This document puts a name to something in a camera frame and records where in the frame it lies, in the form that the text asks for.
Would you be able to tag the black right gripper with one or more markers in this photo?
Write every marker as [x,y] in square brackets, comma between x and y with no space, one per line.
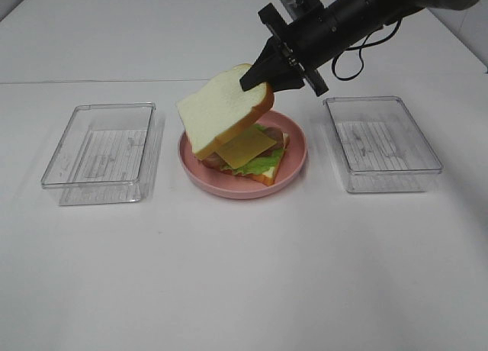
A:
[287,61]

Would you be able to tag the bread slice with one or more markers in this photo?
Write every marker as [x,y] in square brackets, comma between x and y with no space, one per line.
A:
[221,110]
[261,178]

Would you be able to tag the yellow cheese slice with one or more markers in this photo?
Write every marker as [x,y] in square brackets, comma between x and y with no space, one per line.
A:
[245,147]

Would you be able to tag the green lettuce leaf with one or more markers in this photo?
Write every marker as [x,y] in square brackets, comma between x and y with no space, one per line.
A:
[265,163]

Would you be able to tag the pink bacon strip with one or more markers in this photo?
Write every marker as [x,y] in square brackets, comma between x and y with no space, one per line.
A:
[213,160]

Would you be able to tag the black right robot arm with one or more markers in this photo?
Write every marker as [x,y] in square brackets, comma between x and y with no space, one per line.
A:
[318,34]

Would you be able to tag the pink round plate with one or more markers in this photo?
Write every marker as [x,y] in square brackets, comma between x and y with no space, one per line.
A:
[229,186]

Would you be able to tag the clear plastic tray right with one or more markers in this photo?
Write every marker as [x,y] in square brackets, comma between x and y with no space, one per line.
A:
[378,146]

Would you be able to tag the clear plastic tray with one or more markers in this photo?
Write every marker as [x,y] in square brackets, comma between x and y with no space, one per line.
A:
[378,146]
[107,154]

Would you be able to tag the clear plastic tray left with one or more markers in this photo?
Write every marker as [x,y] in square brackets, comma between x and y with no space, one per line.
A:
[107,154]

